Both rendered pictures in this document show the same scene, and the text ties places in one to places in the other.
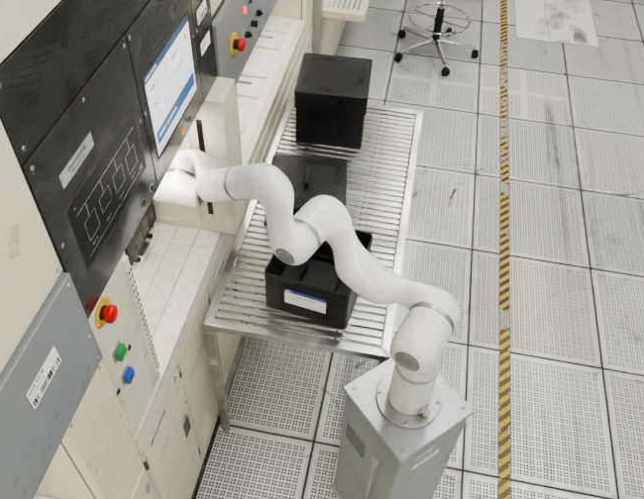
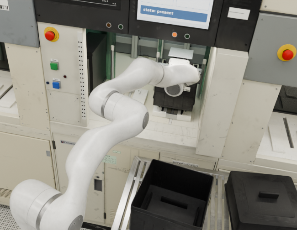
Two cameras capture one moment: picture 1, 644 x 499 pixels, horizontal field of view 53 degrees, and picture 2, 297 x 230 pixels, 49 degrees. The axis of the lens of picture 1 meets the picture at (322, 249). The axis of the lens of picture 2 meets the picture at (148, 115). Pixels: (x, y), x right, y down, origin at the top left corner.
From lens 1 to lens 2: 1.57 m
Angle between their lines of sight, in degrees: 63
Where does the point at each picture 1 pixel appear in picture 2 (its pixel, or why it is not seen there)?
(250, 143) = (295, 161)
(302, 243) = (94, 95)
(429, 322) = (37, 194)
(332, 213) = (124, 110)
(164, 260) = (167, 125)
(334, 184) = (271, 216)
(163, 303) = not seen: hidden behind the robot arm
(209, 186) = not seen: hidden behind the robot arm
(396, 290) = (67, 168)
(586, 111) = not seen: outside the picture
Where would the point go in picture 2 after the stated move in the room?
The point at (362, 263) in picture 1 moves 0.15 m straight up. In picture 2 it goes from (85, 136) to (83, 96)
